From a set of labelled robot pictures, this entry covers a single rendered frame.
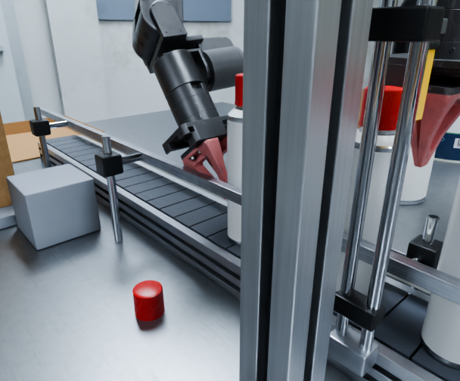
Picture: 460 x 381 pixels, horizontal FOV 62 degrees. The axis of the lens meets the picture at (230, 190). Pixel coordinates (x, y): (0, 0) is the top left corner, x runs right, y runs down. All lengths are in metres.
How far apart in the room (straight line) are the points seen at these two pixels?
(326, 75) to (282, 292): 0.12
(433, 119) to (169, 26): 0.34
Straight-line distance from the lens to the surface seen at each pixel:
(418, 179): 0.64
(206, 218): 0.55
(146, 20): 0.55
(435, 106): 0.37
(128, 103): 3.12
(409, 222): 0.60
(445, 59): 0.37
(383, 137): 0.35
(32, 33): 2.97
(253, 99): 0.20
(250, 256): 0.24
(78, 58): 2.88
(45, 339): 0.47
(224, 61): 0.56
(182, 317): 0.46
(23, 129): 1.38
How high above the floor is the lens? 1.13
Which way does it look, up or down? 23 degrees down
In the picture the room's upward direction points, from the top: straight up
